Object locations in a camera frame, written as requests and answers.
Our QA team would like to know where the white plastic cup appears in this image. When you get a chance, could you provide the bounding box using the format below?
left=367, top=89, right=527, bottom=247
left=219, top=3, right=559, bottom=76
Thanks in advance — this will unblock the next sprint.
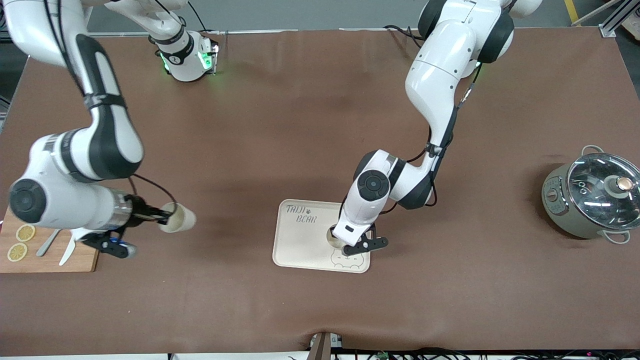
left=158, top=202, right=197, bottom=234
left=327, top=226, right=351, bottom=250

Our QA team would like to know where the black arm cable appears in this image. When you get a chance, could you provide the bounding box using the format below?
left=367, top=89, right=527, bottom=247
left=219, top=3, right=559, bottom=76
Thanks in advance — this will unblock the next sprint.
left=42, top=0, right=177, bottom=206
left=377, top=62, right=483, bottom=216

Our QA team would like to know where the grey-blue plastic knife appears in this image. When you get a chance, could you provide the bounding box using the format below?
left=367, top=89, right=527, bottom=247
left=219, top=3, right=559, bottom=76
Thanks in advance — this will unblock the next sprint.
left=36, top=229, right=62, bottom=258

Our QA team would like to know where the metal table clamp bracket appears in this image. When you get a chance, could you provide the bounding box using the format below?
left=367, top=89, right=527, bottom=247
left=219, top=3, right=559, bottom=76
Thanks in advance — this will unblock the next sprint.
left=307, top=331, right=343, bottom=360

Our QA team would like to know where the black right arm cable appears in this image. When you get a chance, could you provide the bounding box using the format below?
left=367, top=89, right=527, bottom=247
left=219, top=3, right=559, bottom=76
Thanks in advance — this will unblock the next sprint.
left=42, top=0, right=177, bottom=206

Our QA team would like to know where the grey-green electric cooking pot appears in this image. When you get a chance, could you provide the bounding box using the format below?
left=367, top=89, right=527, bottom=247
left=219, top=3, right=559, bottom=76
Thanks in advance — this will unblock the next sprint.
left=541, top=145, right=640, bottom=245

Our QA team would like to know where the bamboo cutting board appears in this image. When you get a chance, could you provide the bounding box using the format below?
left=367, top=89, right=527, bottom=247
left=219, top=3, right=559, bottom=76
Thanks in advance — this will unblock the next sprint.
left=0, top=207, right=101, bottom=274

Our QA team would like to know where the black left base cable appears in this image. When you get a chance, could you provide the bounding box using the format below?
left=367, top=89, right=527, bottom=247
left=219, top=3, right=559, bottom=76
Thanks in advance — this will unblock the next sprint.
left=384, top=24, right=426, bottom=48

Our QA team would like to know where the white plastic knife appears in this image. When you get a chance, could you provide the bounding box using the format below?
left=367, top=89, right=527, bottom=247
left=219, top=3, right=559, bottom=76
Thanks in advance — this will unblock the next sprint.
left=59, top=234, right=77, bottom=267

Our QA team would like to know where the aluminium frame profile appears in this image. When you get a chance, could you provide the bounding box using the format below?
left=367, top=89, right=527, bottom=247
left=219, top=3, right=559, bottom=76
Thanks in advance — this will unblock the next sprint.
left=598, top=0, right=640, bottom=38

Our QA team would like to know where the glass pot lid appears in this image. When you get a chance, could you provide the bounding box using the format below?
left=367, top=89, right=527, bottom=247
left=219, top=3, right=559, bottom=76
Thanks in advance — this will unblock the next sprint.
left=566, top=152, right=640, bottom=232

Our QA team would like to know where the black base cable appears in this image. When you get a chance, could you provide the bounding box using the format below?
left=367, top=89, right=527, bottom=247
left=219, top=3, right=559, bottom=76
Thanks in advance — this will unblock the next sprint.
left=384, top=24, right=426, bottom=48
left=187, top=0, right=208, bottom=33

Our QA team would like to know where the cream tray with bear print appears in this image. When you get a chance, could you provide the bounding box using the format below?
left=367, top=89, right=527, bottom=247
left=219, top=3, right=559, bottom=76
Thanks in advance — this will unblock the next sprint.
left=272, top=199, right=373, bottom=274

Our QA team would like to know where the black right base cable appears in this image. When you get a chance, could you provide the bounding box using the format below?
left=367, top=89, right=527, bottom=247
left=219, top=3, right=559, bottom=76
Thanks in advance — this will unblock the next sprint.
left=187, top=0, right=208, bottom=33

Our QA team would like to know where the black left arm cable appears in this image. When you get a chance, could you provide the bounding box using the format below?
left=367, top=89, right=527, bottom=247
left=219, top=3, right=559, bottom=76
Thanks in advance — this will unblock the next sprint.
left=377, top=62, right=483, bottom=216

